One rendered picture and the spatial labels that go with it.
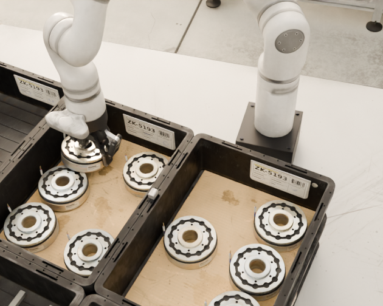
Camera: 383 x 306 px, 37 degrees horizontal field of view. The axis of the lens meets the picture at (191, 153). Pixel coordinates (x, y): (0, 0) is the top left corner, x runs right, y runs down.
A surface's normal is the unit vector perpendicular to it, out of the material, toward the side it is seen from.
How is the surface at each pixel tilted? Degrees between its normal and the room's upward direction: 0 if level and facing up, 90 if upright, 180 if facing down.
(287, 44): 92
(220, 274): 0
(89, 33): 72
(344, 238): 0
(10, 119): 0
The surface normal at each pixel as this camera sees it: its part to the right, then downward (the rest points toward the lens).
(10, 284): -0.04, -0.65
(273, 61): -0.13, 0.80
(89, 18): 0.55, 0.37
